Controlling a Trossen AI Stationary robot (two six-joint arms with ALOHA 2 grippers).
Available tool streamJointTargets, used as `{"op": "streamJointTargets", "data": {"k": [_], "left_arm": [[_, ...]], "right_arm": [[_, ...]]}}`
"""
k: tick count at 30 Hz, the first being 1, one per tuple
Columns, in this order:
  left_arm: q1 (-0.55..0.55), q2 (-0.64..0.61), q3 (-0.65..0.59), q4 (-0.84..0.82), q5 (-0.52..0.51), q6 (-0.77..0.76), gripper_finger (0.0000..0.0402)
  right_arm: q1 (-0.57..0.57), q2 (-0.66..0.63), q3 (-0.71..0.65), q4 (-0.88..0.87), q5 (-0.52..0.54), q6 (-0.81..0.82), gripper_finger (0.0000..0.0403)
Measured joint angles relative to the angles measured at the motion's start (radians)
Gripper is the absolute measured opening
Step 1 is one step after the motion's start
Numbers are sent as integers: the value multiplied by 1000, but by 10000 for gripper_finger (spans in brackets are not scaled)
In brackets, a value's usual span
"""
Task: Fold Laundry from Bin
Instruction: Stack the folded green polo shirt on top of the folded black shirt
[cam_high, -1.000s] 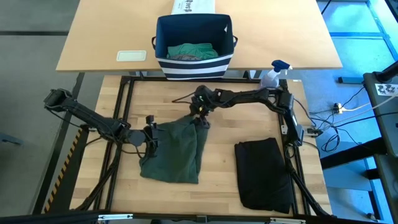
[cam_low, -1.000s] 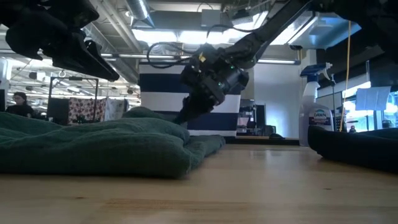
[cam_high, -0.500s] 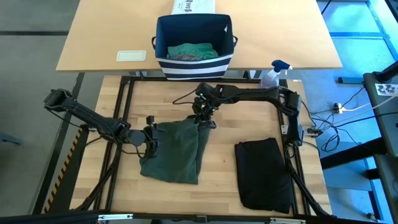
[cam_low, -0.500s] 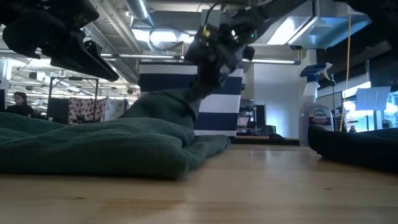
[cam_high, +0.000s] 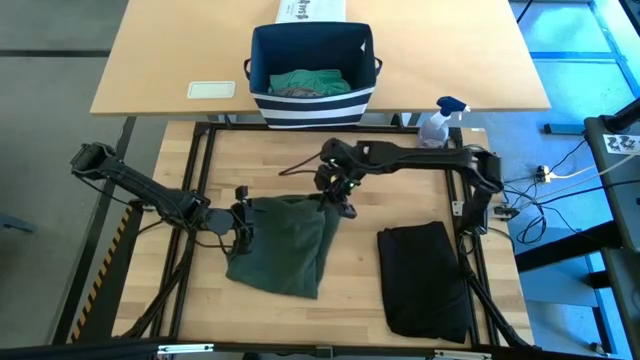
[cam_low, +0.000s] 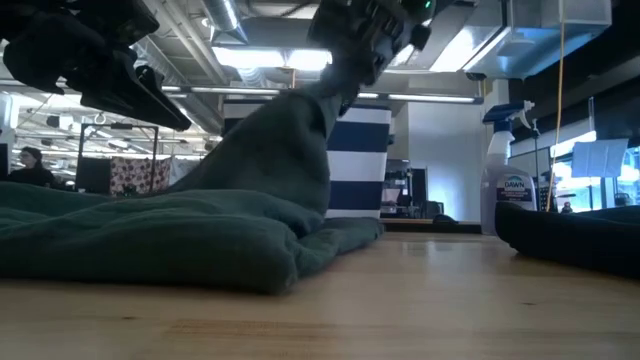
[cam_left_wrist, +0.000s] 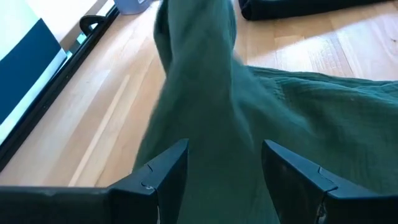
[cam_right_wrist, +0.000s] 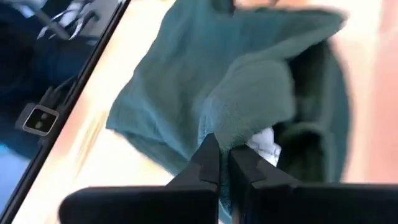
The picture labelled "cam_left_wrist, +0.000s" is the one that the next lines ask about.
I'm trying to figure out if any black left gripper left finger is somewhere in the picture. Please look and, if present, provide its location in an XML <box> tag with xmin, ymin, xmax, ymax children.
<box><xmin>0</xmin><ymin>138</ymin><xmax>190</xmax><ymax>224</ymax></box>

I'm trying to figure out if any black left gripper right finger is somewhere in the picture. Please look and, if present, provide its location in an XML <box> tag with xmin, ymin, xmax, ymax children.
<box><xmin>261</xmin><ymin>139</ymin><xmax>398</xmax><ymax>224</ymax></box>

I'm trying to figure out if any dark green garment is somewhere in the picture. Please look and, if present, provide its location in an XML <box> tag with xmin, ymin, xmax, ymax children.
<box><xmin>132</xmin><ymin>0</ymin><xmax>398</xmax><ymax>224</ymax></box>

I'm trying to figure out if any spray bottle with blue head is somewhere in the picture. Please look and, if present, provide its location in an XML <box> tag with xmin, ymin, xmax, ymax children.
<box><xmin>113</xmin><ymin>0</ymin><xmax>154</xmax><ymax>16</ymax></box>

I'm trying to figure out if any black T-shirt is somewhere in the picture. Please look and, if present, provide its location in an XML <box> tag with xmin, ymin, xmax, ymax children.
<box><xmin>238</xmin><ymin>0</ymin><xmax>389</xmax><ymax>21</ymax></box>

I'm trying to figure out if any black aluminium table frame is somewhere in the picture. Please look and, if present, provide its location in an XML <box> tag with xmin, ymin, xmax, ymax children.
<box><xmin>0</xmin><ymin>5</ymin><xmax>121</xmax><ymax>172</ymax></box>

